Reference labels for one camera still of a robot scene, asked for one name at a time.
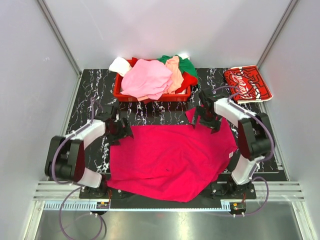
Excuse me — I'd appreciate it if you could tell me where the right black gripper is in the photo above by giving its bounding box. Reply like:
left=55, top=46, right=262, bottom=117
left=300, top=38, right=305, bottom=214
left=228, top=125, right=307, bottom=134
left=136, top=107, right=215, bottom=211
left=191, top=105, right=222, bottom=134

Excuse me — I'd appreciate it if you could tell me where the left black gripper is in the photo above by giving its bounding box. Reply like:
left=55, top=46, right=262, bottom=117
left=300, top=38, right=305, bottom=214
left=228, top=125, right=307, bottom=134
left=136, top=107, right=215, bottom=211
left=106, top=117, right=134, bottom=146

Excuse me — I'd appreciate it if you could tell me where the magenta t shirt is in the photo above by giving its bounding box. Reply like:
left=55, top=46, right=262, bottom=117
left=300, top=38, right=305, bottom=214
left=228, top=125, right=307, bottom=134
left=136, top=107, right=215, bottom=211
left=107, top=119, right=237, bottom=199

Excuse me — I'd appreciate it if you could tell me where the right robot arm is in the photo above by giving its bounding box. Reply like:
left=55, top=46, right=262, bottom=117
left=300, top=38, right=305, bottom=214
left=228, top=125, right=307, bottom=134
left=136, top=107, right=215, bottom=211
left=191, top=89, right=275, bottom=199

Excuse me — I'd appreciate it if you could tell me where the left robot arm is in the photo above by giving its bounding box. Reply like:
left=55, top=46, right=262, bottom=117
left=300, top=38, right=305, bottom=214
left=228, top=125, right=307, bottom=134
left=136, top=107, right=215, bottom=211
left=44, top=106, right=133, bottom=198

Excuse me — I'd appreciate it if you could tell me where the red plastic bin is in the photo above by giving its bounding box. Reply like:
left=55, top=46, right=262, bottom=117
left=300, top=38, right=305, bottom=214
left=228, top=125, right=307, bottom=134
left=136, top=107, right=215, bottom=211
left=113, top=58, right=192, bottom=103

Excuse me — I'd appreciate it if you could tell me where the red t shirt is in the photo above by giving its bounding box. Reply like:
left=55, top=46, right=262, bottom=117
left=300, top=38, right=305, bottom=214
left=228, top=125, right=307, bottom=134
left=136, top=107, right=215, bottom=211
left=175, top=72, right=198, bottom=94

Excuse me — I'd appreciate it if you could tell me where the black marble pattern mat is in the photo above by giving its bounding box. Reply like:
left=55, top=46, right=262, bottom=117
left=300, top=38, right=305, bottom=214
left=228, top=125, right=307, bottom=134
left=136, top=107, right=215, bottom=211
left=62, top=68, right=282, bottom=175

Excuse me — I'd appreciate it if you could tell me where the peach t shirt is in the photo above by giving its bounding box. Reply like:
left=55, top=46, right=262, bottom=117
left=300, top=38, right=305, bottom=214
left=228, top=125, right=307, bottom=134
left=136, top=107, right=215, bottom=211
left=165, top=56, right=184, bottom=95

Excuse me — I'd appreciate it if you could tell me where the red white printed folded shirt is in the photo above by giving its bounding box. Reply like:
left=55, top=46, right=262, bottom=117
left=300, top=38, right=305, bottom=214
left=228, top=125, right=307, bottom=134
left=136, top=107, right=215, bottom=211
left=223, top=65, right=273, bottom=104

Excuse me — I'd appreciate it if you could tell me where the green t shirt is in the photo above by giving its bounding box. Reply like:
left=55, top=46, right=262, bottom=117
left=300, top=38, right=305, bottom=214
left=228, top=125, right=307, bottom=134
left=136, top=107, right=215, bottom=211
left=157, top=55, right=198, bottom=79

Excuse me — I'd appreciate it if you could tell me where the light pink t shirt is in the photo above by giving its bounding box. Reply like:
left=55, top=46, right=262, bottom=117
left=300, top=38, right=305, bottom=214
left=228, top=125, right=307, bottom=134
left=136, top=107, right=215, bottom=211
left=120, top=59, right=172, bottom=100

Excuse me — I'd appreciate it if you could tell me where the white cloth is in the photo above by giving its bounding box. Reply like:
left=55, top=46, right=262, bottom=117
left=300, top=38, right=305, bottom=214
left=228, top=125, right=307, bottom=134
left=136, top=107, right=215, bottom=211
left=109, top=57, right=132, bottom=77

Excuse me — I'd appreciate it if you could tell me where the left connector box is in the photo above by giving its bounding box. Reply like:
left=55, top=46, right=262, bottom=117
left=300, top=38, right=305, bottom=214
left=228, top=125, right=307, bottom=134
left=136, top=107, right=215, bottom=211
left=96, top=201, right=110, bottom=209

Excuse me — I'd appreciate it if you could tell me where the connector box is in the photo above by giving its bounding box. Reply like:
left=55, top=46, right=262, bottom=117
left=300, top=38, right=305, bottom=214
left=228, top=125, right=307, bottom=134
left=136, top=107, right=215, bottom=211
left=96, top=201, right=110, bottom=209
left=229, top=202, right=247, bottom=218

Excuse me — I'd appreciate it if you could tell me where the right connector box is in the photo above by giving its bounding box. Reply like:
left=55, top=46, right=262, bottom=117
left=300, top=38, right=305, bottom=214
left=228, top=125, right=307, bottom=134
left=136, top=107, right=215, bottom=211
left=229, top=202, right=247, bottom=218

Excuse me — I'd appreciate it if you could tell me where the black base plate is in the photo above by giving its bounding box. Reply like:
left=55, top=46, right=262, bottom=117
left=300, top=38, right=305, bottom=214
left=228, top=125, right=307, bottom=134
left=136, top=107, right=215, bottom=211
left=79, top=174, right=257, bottom=212

